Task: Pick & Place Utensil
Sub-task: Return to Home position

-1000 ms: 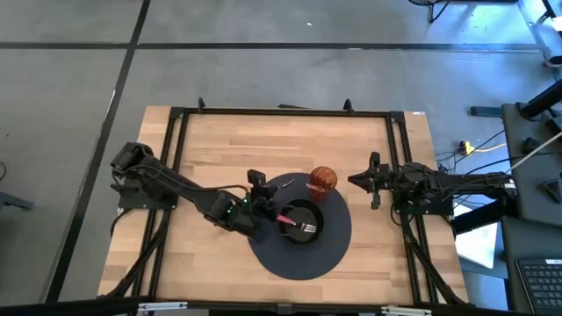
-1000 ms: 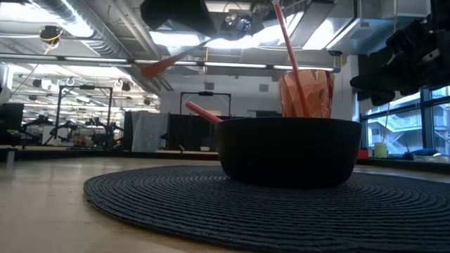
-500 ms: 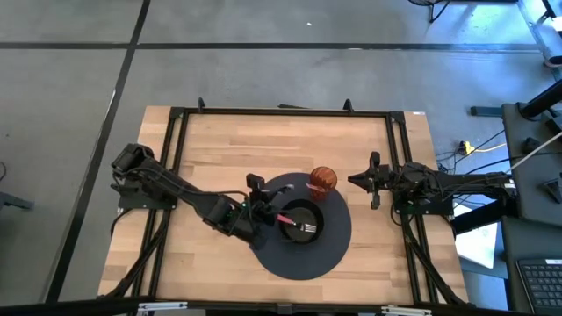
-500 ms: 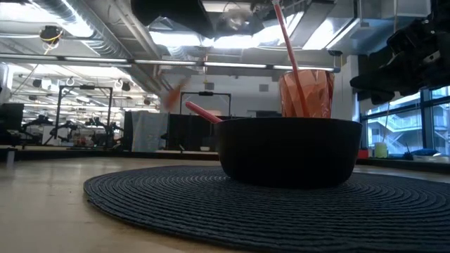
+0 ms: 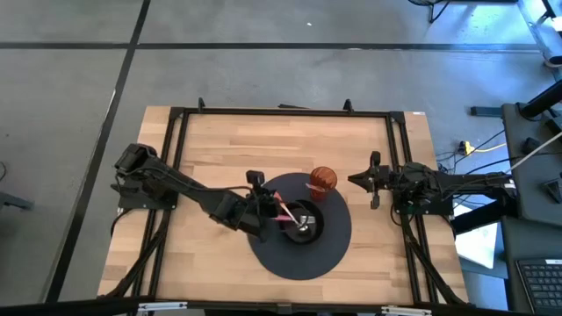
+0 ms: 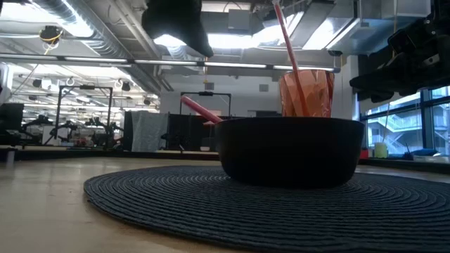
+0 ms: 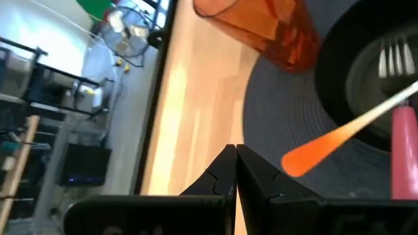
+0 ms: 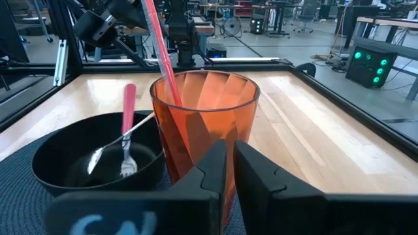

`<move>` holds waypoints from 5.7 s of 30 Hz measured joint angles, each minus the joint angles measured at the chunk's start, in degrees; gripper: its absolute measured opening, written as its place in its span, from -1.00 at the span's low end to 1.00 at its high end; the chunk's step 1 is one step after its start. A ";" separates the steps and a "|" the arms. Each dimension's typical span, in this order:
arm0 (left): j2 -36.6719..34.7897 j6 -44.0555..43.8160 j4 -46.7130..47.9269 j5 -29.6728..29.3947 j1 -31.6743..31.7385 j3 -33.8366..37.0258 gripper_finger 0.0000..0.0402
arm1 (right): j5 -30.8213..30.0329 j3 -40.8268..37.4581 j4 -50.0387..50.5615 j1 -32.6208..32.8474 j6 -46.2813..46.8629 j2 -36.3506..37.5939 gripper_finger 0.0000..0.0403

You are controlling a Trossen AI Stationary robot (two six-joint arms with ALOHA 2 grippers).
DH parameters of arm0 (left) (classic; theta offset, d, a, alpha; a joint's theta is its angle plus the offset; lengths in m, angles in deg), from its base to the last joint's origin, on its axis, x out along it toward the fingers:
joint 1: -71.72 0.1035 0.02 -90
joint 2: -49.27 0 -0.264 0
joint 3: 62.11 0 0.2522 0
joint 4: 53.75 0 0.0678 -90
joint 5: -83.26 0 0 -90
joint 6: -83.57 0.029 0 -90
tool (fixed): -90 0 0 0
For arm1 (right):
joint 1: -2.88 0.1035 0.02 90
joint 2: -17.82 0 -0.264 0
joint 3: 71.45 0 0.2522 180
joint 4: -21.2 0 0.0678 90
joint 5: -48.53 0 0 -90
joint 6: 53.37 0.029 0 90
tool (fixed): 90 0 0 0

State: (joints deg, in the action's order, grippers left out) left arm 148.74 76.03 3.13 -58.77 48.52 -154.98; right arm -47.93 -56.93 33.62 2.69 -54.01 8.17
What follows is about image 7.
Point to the orange faceted plastic tumbler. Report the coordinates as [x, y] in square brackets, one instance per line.
[261, 29]

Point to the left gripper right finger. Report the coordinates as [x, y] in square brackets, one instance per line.
[294, 215]

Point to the black bowl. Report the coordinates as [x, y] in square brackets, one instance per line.
[336, 65]

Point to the green board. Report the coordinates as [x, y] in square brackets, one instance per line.
[96, 6]

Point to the black equipment cart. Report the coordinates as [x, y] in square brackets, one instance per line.
[49, 70]

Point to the black aluminium table frame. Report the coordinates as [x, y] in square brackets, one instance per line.
[151, 114]

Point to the black frame clamp knob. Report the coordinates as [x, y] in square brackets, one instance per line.
[156, 38]

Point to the round dark woven placemat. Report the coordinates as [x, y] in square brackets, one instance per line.
[277, 114]

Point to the wooden stick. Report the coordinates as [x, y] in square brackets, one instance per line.
[23, 153]

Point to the black floor fan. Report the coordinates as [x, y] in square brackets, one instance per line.
[125, 36]

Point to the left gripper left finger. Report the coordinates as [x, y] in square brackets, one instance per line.
[147, 215]

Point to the black computer with blue lights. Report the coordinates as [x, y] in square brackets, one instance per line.
[85, 163]

